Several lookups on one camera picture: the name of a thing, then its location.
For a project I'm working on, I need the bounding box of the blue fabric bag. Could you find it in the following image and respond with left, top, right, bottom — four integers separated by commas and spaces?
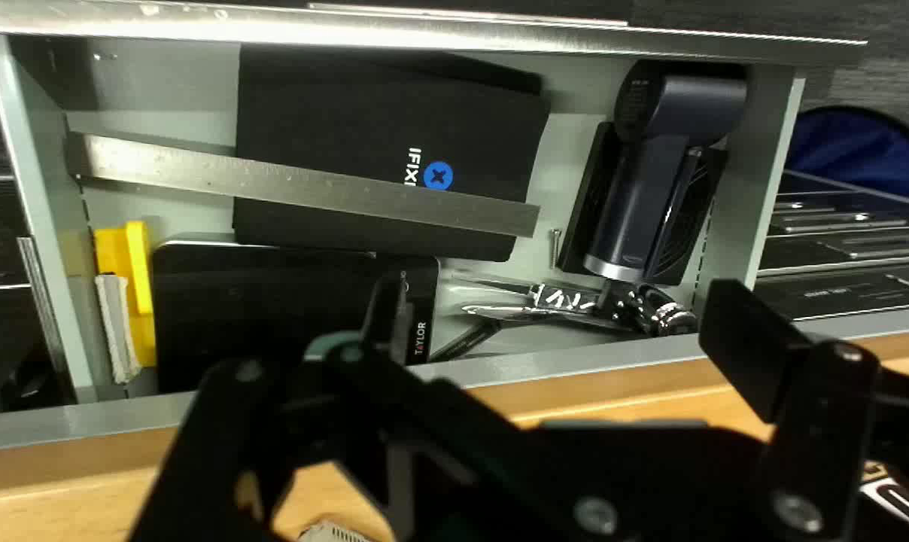
782, 102, 909, 208

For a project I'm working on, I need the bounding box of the black box blue logo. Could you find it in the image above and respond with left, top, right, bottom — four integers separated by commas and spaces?
231, 46, 553, 266

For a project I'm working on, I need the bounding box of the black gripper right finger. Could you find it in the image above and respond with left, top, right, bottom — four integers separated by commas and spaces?
699, 278, 885, 542

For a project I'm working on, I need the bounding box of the dark blue handheld device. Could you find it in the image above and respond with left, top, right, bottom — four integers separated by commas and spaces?
558, 60, 749, 289

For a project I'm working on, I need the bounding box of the black drawer cabinet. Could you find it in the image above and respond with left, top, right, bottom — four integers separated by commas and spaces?
0, 56, 909, 415

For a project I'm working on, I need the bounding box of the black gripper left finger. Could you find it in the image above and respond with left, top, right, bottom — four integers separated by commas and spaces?
127, 344, 539, 542

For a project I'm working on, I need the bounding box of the grey metal flat bar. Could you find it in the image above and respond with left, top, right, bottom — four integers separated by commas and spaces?
66, 128, 542, 240

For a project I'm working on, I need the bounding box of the black flat case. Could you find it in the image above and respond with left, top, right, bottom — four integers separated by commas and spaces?
151, 237, 443, 397

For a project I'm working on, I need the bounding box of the grey metal drawer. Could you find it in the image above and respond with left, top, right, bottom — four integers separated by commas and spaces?
0, 0, 909, 457

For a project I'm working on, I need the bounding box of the yellow plastic piece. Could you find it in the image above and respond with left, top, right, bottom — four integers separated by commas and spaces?
90, 218, 159, 371

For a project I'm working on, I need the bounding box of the silver metal tool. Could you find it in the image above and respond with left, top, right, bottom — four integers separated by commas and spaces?
464, 279, 699, 339

